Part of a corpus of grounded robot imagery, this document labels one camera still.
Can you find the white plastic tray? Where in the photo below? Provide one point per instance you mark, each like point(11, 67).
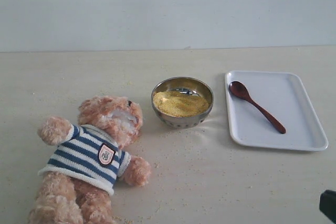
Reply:
point(284, 96)

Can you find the yellow millet grains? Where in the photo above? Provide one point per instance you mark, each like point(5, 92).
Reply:
point(176, 104)

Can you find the tan teddy bear striped sweater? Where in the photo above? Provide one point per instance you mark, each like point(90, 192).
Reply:
point(90, 157)

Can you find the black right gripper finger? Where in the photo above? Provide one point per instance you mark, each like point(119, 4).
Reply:
point(327, 204)

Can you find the dark red wooden spoon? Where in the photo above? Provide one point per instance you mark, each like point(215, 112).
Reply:
point(239, 90)

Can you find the steel bowl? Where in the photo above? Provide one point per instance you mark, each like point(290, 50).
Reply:
point(189, 86)

